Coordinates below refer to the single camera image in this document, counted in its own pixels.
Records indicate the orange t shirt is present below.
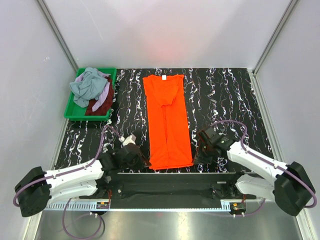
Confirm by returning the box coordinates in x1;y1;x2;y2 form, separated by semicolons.
143;74;193;170

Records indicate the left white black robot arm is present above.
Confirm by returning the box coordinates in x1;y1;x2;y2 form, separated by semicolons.
13;143;151;218

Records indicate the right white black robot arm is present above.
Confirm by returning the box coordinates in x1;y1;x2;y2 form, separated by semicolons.
194;137;317;217

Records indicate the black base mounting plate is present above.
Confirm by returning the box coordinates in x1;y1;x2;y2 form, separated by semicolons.
88;172;256;211

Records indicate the dark red t shirt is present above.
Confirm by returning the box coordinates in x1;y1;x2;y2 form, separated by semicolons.
85;76;114;116

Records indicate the green plastic tray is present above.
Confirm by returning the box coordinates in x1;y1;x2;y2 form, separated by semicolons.
64;67;117;121

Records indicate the grey-blue t shirt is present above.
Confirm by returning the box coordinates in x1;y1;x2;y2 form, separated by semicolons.
69;67;108;109

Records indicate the lilac t shirt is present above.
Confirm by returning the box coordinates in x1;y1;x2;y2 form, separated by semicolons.
74;70;112;113

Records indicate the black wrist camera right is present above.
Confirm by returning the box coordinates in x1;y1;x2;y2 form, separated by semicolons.
197;126;238;151

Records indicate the white slotted cable duct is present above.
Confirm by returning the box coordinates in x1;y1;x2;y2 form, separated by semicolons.
45;200;231;212

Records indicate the right aluminium corner post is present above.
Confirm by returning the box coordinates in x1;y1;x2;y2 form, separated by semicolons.
252;0;300;76

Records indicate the aluminium corner post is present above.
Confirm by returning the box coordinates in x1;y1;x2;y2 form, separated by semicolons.
252;0;300;76
35;0;79;73

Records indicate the left aluminium corner post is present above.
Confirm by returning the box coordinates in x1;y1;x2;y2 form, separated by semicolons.
35;0;79;73

